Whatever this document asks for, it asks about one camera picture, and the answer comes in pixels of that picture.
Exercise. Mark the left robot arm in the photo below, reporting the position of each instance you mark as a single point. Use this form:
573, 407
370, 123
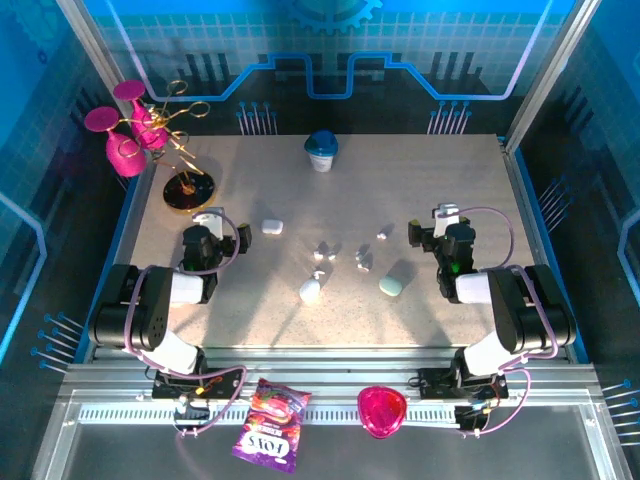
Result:
150, 310

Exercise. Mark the translucent heart-shaped plastic bowl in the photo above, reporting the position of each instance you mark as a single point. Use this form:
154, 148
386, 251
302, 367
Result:
382, 410

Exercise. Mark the white oval earbud case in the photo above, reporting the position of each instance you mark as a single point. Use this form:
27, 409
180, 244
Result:
309, 292

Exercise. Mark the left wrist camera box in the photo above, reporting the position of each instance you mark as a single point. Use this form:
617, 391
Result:
215, 225

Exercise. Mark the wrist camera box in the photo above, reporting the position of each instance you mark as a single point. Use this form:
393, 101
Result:
442, 225
215, 225

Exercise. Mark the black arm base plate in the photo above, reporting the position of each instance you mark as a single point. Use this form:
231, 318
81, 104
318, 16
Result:
435, 385
220, 385

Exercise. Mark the mint green earbud case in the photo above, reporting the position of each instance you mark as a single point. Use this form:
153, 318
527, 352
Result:
391, 286

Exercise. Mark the aluminium frame rail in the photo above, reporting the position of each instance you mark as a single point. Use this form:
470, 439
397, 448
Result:
325, 365

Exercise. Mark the aluminium frame post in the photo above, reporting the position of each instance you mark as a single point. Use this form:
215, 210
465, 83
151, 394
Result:
555, 55
97, 55

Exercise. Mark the white square earbud case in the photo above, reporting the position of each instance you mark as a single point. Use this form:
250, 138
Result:
272, 226

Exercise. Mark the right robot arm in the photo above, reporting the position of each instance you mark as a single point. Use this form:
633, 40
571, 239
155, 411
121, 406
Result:
515, 310

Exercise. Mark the purple candy bag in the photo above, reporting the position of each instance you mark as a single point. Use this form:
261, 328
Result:
265, 440

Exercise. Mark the small black controller box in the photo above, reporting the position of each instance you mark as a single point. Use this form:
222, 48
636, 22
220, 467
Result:
470, 417
192, 414

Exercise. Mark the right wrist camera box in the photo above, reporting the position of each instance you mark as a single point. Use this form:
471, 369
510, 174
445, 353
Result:
442, 225

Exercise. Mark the pink wine glass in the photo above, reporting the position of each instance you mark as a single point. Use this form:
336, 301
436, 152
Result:
150, 135
125, 160

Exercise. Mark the white cup with blue lid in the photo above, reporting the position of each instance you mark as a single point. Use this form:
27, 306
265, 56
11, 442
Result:
320, 160

